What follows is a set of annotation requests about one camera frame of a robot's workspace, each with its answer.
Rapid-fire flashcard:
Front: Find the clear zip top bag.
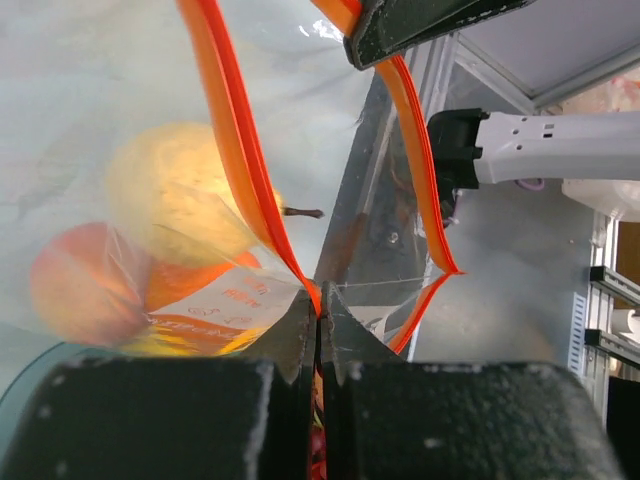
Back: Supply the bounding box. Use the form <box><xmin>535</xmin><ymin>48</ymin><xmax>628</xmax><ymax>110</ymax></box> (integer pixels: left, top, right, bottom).
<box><xmin>1</xmin><ymin>1</ymin><xmax>457</xmax><ymax>355</ymax></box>

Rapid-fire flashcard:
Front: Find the yellow toy lemon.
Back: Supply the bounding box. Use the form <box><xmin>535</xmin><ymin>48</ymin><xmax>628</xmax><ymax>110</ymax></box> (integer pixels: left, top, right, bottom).
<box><xmin>104</xmin><ymin>122</ymin><xmax>326</xmax><ymax>269</ymax></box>

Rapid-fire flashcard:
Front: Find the toy peach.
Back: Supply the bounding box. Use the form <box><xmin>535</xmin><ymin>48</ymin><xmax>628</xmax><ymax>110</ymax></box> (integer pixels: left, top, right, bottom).
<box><xmin>30</xmin><ymin>222</ymin><xmax>151</xmax><ymax>346</ymax></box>

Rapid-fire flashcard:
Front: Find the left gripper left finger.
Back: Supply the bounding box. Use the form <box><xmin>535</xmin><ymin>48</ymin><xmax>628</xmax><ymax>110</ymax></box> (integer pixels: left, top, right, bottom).
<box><xmin>1</xmin><ymin>292</ymin><xmax>315</xmax><ymax>479</ymax></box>

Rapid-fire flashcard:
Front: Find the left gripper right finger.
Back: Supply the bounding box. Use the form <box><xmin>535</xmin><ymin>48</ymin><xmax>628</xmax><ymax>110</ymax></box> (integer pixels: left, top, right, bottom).
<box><xmin>319</xmin><ymin>283</ymin><xmax>624</xmax><ymax>479</ymax></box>

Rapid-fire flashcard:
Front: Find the teal plastic container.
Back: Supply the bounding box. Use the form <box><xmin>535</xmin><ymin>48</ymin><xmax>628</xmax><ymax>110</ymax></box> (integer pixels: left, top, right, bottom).
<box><xmin>1</xmin><ymin>343</ymin><xmax>103</xmax><ymax>407</ymax></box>

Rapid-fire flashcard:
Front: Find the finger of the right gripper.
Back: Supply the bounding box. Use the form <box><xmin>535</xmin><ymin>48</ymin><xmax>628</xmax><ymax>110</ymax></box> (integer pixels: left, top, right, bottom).
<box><xmin>344</xmin><ymin>0</ymin><xmax>533</xmax><ymax>70</ymax></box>

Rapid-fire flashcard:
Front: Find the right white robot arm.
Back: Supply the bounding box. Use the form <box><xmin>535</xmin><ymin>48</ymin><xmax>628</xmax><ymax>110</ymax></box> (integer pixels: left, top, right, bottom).
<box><xmin>345</xmin><ymin>1</ymin><xmax>639</xmax><ymax>222</ymax></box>

